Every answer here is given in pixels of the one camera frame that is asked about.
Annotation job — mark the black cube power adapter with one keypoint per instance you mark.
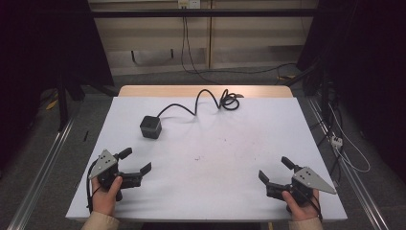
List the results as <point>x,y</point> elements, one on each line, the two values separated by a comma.
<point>150,127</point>

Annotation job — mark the person's left hand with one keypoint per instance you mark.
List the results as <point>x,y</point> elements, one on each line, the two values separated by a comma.
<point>103,201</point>

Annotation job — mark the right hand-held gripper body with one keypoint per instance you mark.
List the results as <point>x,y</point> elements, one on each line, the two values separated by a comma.
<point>308,180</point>

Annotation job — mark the small black floor object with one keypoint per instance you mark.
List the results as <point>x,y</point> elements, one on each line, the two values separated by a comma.
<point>85,135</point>

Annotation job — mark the white table cover sheet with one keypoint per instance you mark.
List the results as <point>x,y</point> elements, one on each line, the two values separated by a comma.
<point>223,159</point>

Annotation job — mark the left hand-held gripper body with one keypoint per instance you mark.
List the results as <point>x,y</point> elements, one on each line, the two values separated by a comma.
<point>107,159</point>

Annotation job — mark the aluminium floor rail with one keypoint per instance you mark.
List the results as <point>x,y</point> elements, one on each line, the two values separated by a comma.
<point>351,172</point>
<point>41,172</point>

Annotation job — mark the white wall outlet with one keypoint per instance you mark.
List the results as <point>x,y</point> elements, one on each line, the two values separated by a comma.
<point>189,4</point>

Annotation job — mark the person's right hand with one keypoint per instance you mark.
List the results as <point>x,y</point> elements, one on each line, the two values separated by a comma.
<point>303,212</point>

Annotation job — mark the black horizontal metal bar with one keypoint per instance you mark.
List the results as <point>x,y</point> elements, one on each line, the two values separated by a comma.
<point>204,13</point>

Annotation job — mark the black curtain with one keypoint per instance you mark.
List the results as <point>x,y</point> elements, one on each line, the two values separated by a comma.
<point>367,64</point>
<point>38,48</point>

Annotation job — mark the yellow floor tape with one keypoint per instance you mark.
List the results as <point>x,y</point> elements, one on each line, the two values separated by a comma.
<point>286,77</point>
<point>52,104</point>

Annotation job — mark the black metal stand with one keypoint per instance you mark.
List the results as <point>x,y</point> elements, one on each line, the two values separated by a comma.
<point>63,102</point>

